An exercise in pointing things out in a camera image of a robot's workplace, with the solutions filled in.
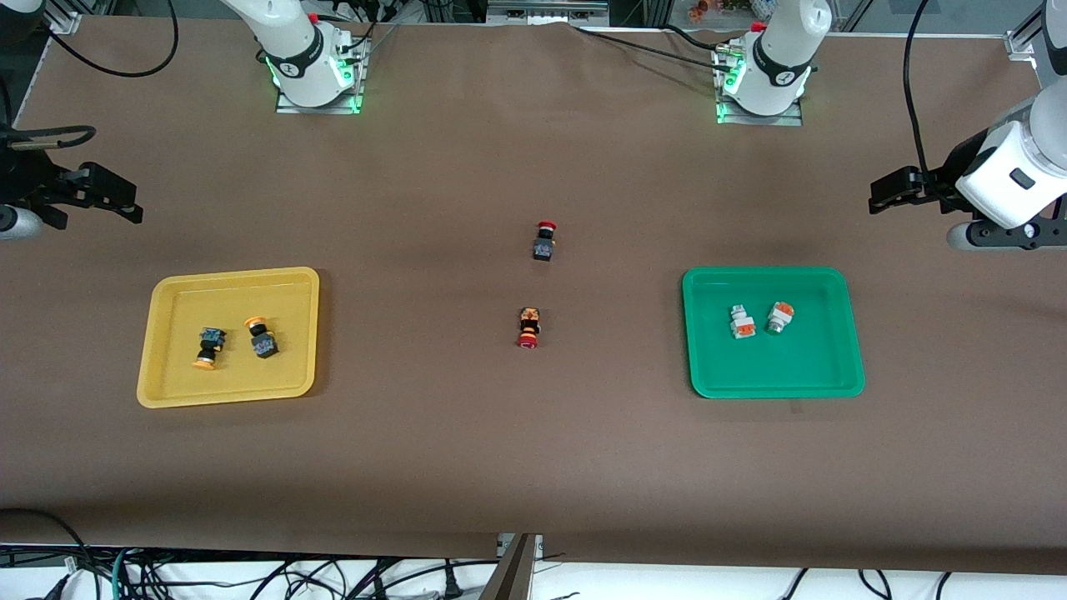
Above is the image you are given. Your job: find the aluminium frame rail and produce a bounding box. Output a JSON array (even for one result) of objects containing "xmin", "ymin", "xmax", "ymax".
[{"xmin": 486, "ymin": 0, "xmax": 611, "ymax": 26}]

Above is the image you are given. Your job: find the black cable bundle under table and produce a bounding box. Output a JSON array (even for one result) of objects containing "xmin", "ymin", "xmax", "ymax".
[{"xmin": 0, "ymin": 508, "xmax": 501, "ymax": 600}]

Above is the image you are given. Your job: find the aluminium frame corner bracket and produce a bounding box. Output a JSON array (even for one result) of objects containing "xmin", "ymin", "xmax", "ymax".
[
  {"xmin": 1003, "ymin": 0, "xmax": 1067, "ymax": 61},
  {"xmin": 46, "ymin": 0, "xmax": 82, "ymax": 36}
]

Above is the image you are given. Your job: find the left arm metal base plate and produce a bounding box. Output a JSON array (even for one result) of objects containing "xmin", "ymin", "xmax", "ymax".
[{"xmin": 714, "ymin": 42, "xmax": 804, "ymax": 128}]

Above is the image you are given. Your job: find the brown table cover sheet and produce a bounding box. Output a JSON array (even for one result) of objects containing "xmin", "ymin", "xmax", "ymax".
[{"xmin": 0, "ymin": 15, "xmax": 1067, "ymax": 576}]

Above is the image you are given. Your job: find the brown table support beam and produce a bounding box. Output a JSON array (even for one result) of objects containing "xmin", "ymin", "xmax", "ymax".
[{"xmin": 479, "ymin": 533, "xmax": 539, "ymax": 600}]

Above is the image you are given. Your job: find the yellow push button black body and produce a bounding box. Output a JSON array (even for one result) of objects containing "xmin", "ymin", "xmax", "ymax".
[
  {"xmin": 191, "ymin": 327, "xmax": 228, "ymax": 371},
  {"xmin": 243, "ymin": 315, "xmax": 280, "ymax": 360}
]

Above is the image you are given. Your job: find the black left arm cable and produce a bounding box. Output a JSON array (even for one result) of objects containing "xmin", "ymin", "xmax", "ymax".
[{"xmin": 903, "ymin": 0, "xmax": 959, "ymax": 213}]

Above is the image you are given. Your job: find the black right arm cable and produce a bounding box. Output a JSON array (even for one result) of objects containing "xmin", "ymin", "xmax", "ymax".
[{"xmin": 0, "ymin": 0, "xmax": 180, "ymax": 153}]

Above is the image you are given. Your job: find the green cable under table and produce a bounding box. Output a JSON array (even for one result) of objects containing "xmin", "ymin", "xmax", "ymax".
[{"xmin": 111, "ymin": 546, "xmax": 136, "ymax": 600}]

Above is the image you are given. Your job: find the green plastic tray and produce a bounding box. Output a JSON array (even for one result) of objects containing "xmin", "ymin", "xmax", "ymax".
[{"xmin": 682, "ymin": 265, "xmax": 866, "ymax": 399}]

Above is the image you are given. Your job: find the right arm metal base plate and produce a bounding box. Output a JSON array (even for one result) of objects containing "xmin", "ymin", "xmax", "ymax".
[{"xmin": 275, "ymin": 33, "xmax": 365, "ymax": 115}]

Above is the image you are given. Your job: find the yellow plastic tray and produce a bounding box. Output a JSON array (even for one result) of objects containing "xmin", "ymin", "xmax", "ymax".
[{"xmin": 136, "ymin": 267, "xmax": 322, "ymax": 409}]

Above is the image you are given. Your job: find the black cable on table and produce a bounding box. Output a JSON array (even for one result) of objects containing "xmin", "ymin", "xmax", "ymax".
[{"xmin": 569, "ymin": 23, "xmax": 728, "ymax": 69}]

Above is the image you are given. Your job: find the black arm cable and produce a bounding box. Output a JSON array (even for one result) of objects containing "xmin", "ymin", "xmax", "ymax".
[
  {"xmin": 0, "ymin": 0, "xmax": 180, "ymax": 153},
  {"xmin": 903, "ymin": 0, "xmax": 959, "ymax": 213}
]

